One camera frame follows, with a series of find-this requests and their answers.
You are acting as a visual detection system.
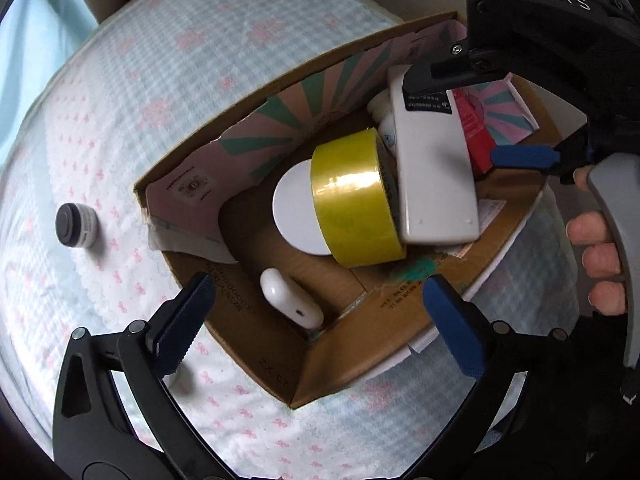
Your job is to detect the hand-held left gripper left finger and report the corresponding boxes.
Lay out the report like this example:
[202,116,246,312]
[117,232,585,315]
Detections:
[52,272,236,480]

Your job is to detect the patterned cardboard box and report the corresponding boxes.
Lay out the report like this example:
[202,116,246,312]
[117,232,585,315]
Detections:
[134,10,588,408]

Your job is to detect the white remote control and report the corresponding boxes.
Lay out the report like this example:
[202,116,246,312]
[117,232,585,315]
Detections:
[389,65,482,246]

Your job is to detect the small red box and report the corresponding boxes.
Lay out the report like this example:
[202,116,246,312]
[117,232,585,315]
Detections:
[452,87,498,175]

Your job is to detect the white round lidded jar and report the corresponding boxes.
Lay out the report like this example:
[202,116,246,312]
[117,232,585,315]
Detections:
[272,160,333,256]

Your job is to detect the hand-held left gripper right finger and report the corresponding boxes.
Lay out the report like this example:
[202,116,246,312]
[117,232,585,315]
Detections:
[405,274,588,480]

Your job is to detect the white earbuds case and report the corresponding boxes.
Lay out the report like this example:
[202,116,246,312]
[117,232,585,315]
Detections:
[260,268,325,330]

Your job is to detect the person's right forearm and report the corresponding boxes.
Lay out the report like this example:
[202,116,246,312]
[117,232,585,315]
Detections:
[575,310,640,480]

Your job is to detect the small jar black lid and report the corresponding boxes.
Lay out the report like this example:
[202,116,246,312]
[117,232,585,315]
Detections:
[55,202,98,250]

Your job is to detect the white jar green label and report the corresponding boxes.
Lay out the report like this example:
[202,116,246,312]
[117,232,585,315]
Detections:
[369,91,396,123]

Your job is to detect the person's right hand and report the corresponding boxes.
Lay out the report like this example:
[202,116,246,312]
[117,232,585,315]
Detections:
[566,167,628,316]

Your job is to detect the light blue hanging cloth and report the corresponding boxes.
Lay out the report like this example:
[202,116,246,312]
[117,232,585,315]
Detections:
[0,0,98,176]

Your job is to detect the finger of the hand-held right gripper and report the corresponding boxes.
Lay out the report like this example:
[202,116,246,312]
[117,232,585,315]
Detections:
[491,125,597,184]
[402,35,508,111]

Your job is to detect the yellow tape roll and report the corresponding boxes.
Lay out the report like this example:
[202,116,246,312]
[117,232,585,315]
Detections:
[310,128,407,268]

